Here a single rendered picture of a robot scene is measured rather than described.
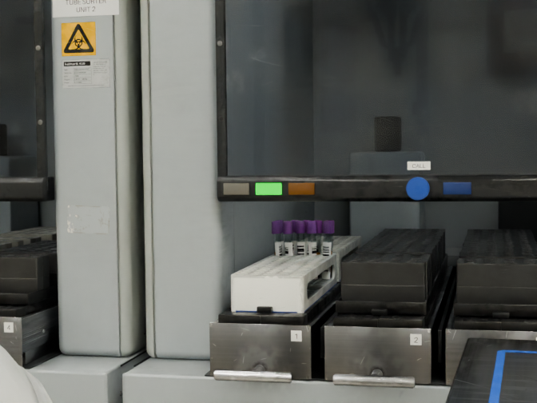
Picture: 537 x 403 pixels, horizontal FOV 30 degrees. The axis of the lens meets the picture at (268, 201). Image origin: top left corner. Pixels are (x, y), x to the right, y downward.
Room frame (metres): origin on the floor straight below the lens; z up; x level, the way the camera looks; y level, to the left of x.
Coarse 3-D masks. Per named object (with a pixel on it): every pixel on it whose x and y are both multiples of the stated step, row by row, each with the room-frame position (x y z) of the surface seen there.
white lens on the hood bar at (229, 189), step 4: (224, 184) 1.36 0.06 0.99; (228, 184) 1.36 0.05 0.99; (232, 184) 1.36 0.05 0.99; (236, 184) 1.36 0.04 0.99; (240, 184) 1.36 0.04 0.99; (244, 184) 1.36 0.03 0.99; (248, 184) 1.35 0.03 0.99; (224, 188) 1.36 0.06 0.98; (228, 188) 1.36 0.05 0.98; (232, 188) 1.36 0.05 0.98; (236, 188) 1.36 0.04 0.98; (240, 188) 1.36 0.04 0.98; (244, 188) 1.36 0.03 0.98; (248, 188) 1.36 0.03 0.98; (224, 192) 1.36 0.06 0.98; (228, 192) 1.36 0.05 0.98; (232, 192) 1.36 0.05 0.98; (236, 192) 1.36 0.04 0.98; (240, 192) 1.36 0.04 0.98; (244, 192) 1.36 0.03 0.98; (248, 192) 1.36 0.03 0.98
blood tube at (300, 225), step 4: (296, 224) 1.58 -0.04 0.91; (300, 224) 1.57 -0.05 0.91; (304, 224) 1.58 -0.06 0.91; (296, 228) 1.58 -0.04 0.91; (300, 228) 1.57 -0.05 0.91; (304, 228) 1.58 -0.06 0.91; (296, 232) 1.58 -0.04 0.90; (300, 232) 1.57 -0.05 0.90; (304, 232) 1.58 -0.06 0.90; (296, 236) 1.58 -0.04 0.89; (300, 236) 1.57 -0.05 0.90; (300, 240) 1.57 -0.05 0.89; (300, 244) 1.57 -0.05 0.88; (304, 244) 1.58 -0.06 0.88; (300, 248) 1.57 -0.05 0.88; (304, 248) 1.58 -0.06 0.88; (300, 252) 1.57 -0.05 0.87; (304, 252) 1.58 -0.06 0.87
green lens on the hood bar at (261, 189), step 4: (256, 184) 1.35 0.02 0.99; (260, 184) 1.35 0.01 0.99; (264, 184) 1.35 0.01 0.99; (268, 184) 1.35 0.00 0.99; (272, 184) 1.35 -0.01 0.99; (276, 184) 1.35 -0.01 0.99; (280, 184) 1.35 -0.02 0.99; (256, 188) 1.35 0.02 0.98; (260, 188) 1.35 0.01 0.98; (264, 188) 1.35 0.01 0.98; (268, 188) 1.35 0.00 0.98; (272, 188) 1.35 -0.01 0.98; (276, 188) 1.35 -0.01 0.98; (280, 188) 1.35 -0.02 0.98; (256, 192) 1.35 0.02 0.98; (260, 192) 1.35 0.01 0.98; (264, 192) 1.35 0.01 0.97; (268, 192) 1.35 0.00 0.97; (272, 192) 1.35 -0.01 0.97; (276, 192) 1.35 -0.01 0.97; (280, 192) 1.35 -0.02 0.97
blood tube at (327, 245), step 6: (324, 222) 1.56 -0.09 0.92; (330, 222) 1.56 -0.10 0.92; (324, 228) 1.56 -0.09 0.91; (330, 228) 1.56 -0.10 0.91; (324, 234) 1.57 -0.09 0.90; (330, 234) 1.57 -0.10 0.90; (324, 240) 1.57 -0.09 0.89; (330, 240) 1.57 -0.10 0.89; (324, 246) 1.56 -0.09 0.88; (330, 246) 1.57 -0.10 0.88; (324, 252) 1.56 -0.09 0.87; (330, 252) 1.57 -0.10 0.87; (324, 270) 1.56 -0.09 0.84; (330, 270) 1.57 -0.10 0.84; (324, 276) 1.56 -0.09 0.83
